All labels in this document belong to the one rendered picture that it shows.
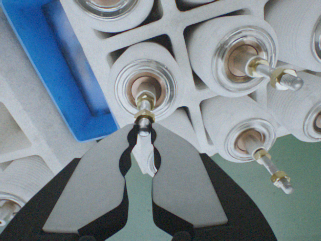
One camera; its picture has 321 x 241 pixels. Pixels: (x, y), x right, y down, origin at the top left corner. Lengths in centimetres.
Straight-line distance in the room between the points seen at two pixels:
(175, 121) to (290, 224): 96
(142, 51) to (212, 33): 8
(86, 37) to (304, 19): 27
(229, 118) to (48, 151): 34
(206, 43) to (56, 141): 33
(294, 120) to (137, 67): 24
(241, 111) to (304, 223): 99
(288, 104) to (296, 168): 53
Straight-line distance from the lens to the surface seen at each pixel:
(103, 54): 29
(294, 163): 82
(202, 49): 23
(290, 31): 29
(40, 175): 42
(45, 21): 49
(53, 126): 42
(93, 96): 51
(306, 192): 100
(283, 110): 34
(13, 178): 41
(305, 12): 28
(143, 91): 19
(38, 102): 41
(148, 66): 21
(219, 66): 22
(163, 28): 28
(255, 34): 23
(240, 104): 29
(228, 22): 23
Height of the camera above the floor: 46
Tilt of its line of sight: 61 degrees down
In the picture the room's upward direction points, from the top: 174 degrees clockwise
